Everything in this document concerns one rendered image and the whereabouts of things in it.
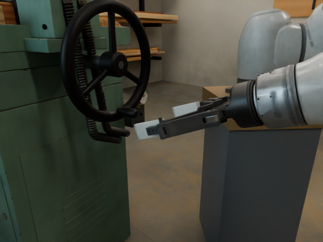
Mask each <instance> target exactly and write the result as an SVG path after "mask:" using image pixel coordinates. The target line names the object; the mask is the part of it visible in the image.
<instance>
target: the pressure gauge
mask: <svg viewBox="0 0 323 242"><path fill-rule="evenodd" d="M148 98H149V91H148V89H146V91H145V93H144V97H142V99H141V101H140V102H139V104H138V105H137V109H138V108H140V104H142V105H143V104H145V103H146V102H147V101H148Z"/></svg>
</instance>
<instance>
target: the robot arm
mask: <svg viewBox="0 0 323 242"><path fill-rule="evenodd" d="M225 92H227V93H230V95H229V96H224V97H216V98H208V99H207V100H206V101H201V102H199V101H198V102H194V103H189V104H185V105H181V106H176V107H172V110H173V113H174V118H171V119H168V120H165V119H162V117H159V118H158V120H153V121H147V122H142V123H137V124H134V128H135V131H136V134H137V138H138V140H140V139H147V138H154V137H160V139H161V140H162V139H163V140H164V139H166V138H170V137H173V136H177V135H181V134H185V133H190V132H194V131H197V130H201V129H205V128H210V127H218V126H220V125H221V123H224V122H227V119H229V118H232V119H234V120H235V122H236V124H237V125H238V126H239V127H241V128H250V127H258V126H263V125H265V126H266V127H267V128H268V129H278V128H286V127H294V126H304V125H314V124H318V125H323V3H322V4H320V5H319V6H318V7H316V8H315V9H314V11H313V13H312V14H311V15H310V17H309V18H308V19H307V21H306V23H300V24H298V23H293V22H291V17H290V15H289V14H288V13H287V12H285V11H283V10H281V9H269V10H263V11H259V12H254V13H252V14H251V15H250V17H249V18H248V20H247V22H246V24H245V26H244V28H243V31H242V33H241V37H240V40H239V44H238V52H237V83H236V84H235V85H233V86H232V87H228V88H226V89H225Z"/></svg>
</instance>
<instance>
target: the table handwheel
mask: <svg viewBox="0 0 323 242"><path fill-rule="evenodd" d="M103 12H108V26H109V51H106V52H104V53H102V55H101V56H94V57H92V58H91V59H88V55H84V54H83V59H84V60H83V61H84V64H85V69H90V68H93V69H95V70H100V71H101V72H100V73H99V74H98V75H97V76H96V77H95V78H94V79H93V80H92V81H91V82H90V83H89V84H87V85H86V86H85V87H84V88H83V89H82V90H80V88H79V85H78V82H77V78H76V74H75V50H76V45H77V42H78V39H79V36H80V34H81V32H82V30H83V28H84V27H85V25H86V24H87V23H88V22H89V20H91V19H92V18H93V17H94V16H96V15H97V14H99V13H103ZM115 13H116V14H118V15H120V16H122V17H123V18H124V19H126V20H127V21H128V23H129V24H130V25H131V27H132V28H133V30H134V32H135V34H136V36H137V39H138V43H139V47H140V53H141V70H140V76H139V78H137V77H136V76H134V75H133V74H132V73H130V72H129V71H128V70H127V67H128V62H127V58H126V56H125V55H124V54H123V53H122V52H117V48H116V33H115ZM150 66H151V55H150V46H149V40H148V37H147V34H146V31H145V28H144V26H143V24H142V22H141V21H140V19H139V18H138V16H137V15H136V14H135V13H134V12H133V11H132V10H131V9H130V8H129V7H128V6H127V5H125V4H124V3H122V2H120V1H118V0H93V1H91V2H88V3H87V4H85V5H84V6H82V7H81V8H80V9H79V10H78V11H77V12H76V13H75V14H74V16H73V17H72V18H71V20H70V22H69V24H68V26H67V28H66V30H65V32H64V35H63V38H62V44H61V50H60V70H61V76H62V81H63V85H64V88H65V90H66V93H67V95H68V97H69V99H70V100H71V102H72V103H73V104H74V106H75V107H76V108H77V109H78V110H79V111H80V112H81V113H82V114H83V115H85V116H86V117H88V118H90V119H91V120H94V121H98V122H114V121H118V120H120V119H122V118H124V117H125V116H123V115H121V114H118V113H117V112H116V110H114V111H101V110H99V109H96V108H95V107H93V106H92V105H91V104H89V102H88V101H87V100H86V99H85V97H86V96H87V95H88V94H89V93H90V92H91V91H92V90H93V89H94V88H95V87H96V86H97V85H98V84H99V83H100V82H101V81H102V80H103V79H104V78H105V77H106V76H112V77H122V76H123V75H124V76H125V77H127V78H129V79H130V80H132V81H133V82H134V83H136V84H137V86H136V89H135V91H134V93H133V94H132V96H131V97H130V99H129V100H128V101H127V102H126V103H125V104H124V105H123V106H122V107H121V108H133V109H135V107H136V106H137V105H138V104H139V102H140V101H141V99H142V97H143V95H144V93H145V91H146V88H147V85H148V81H149V75H150Z"/></svg>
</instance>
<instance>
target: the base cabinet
mask: <svg viewBox="0 0 323 242"><path fill-rule="evenodd" d="M103 89H104V94H105V100H106V105H107V110H108V111H114V110H116V109H117V108H118V107H122V106H123V105H124V100H123V84H122V83H118V84H113V85H109V86H104V87H103ZM87 127H88V126H87V122H86V117H85V115H83V114H82V113H81V112H80V111H79V110H78V109H77V108H76V107H75V106H74V104H73V103H72V102H71V100H70V99H69V97H68V96H63V97H58V98H54V99H50V100H45V101H41V102H38V103H33V104H29V105H25V106H21V107H17V108H13V109H8V110H3V111H0V242H124V241H125V240H126V239H127V238H128V237H129V236H130V235H131V232H130V215H129V197H128V179H127V161H126V143H125V137H123V136H120V137H121V138H122V142H121V143H120V144H115V143H109V142H101V141H96V140H94V139H92V138H91V136H90V135H89V133H88V128H87Z"/></svg>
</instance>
